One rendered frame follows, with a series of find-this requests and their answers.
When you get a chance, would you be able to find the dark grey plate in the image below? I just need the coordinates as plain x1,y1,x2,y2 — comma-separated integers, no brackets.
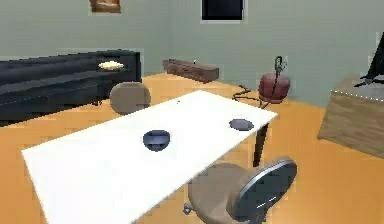
228,118,255,132

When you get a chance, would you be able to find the low brown wooden cabinet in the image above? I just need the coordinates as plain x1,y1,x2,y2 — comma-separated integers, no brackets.
162,58,220,84

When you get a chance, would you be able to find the dark blue bowl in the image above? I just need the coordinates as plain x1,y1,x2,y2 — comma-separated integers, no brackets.
142,129,171,153

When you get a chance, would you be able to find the tan round swivel chair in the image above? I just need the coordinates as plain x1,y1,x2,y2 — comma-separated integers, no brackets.
109,81,152,116
183,157,298,224

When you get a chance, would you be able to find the dark red round chair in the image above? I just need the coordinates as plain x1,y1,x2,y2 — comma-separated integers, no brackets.
258,73,291,104

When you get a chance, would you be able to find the white table with black legs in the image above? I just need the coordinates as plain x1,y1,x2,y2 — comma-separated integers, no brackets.
21,89,279,224

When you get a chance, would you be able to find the dark window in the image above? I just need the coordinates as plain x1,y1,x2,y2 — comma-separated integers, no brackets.
200,0,246,22

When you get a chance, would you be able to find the brown framed picture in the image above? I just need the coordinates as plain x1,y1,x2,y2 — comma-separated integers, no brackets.
89,0,122,14

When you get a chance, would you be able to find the dark blue sofa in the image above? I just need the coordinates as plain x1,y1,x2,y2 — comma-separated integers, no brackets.
0,49,142,128

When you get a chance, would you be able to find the light wooden cabinet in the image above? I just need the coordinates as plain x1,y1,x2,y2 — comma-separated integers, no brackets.
316,75,384,160

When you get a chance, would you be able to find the black television set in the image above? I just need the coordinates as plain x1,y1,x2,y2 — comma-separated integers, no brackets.
353,32,384,88

